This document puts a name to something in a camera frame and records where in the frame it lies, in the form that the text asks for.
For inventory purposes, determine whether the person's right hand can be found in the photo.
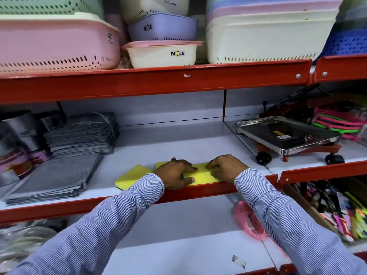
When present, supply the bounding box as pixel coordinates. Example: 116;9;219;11
205;154;250;184

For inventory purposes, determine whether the person's left hand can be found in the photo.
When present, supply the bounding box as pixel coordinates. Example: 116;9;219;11
153;158;199;190

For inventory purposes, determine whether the person's left forearm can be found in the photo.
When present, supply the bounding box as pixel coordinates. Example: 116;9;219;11
8;173;166;275

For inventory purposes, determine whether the person's right forearm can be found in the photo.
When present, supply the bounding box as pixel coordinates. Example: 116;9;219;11
233;168;367;275

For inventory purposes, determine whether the red wheeled trolley stand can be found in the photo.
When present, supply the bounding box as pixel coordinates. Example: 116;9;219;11
255;141;346;166

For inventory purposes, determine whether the stainless steel tray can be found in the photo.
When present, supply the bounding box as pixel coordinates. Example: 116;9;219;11
235;116;342;156

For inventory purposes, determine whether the scrap of clear tape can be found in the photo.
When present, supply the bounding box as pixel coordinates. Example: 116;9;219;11
232;254;247;270

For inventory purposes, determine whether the long red shelf beam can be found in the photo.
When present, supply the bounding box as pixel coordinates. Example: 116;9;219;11
0;174;279;225
0;58;313;105

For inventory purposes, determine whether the short red shelf beam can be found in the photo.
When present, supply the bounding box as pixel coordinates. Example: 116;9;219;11
311;54;367;84
278;160;367;185

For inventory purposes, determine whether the black metal tool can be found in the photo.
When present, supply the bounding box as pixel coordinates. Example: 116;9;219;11
259;83;334;119

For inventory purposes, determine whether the tied stack of grey cloths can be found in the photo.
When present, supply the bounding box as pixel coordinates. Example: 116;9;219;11
44;112;120;158

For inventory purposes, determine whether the cream bowl with pink rim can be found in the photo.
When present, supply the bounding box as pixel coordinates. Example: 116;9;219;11
122;40;205;69

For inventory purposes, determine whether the box of assorted utensils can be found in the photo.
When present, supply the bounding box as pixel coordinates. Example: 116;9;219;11
282;180;367;244

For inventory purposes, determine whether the loose stack of grey cloths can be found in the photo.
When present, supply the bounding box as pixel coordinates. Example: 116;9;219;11
5;152;104;206

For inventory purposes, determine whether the stack of pastel plastic baskets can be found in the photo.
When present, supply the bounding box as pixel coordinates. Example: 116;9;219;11
205;0;343;65

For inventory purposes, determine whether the lilac plastic colander bowl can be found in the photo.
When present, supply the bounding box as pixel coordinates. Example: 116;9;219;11
127;12;199;42

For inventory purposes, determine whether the pink plastic container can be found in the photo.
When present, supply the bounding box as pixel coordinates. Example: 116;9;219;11
104;13;128;47

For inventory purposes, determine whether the pile of silver foil packets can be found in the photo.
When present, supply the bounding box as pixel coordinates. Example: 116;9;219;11
0;109;65;195

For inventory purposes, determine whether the cream plastic colander bowl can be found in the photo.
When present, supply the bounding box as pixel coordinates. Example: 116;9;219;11
120;0;190;25

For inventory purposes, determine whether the pile of clear plastic bags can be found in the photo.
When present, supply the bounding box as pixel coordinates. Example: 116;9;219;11
0;218;68;265

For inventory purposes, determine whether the blue perforated plastic basket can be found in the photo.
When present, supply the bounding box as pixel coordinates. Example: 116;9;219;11
313;28;367;63

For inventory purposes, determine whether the pink basket with cream rim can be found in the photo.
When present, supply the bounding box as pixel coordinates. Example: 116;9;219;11
0;12;122;74

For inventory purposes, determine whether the green perforated plastic basket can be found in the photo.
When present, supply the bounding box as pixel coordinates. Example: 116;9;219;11
0;0;104;21

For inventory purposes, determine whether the pink plastic handle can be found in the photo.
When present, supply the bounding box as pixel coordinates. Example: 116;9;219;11
233;200;268;242

